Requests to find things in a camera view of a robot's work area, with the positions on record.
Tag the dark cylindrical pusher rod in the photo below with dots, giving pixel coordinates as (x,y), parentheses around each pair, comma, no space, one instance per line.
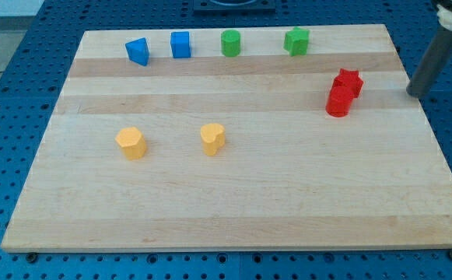
(432,63)

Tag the red star block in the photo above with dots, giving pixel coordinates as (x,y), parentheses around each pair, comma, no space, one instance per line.
(350,79)

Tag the red cylinder block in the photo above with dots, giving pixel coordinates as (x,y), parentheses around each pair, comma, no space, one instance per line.
(339,101)

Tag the green star block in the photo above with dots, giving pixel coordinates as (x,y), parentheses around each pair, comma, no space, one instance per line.
(296,41)

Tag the wooden board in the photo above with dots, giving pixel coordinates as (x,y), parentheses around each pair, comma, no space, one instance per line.
(289,177)

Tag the green cylinder block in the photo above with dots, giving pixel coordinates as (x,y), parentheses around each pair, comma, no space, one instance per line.
(230,43)

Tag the yellow heart block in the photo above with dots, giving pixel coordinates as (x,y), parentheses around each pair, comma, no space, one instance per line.
(212,138)

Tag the blue cube block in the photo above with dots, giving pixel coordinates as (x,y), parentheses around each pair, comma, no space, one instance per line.
(180,44)

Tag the blue triangle block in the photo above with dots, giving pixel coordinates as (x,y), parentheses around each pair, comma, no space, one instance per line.
(138,51)

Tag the yellow hexagon block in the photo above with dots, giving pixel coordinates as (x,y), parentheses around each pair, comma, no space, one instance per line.
(131,142)

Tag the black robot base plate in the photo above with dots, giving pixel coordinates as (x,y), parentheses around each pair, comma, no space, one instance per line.
(209,7)

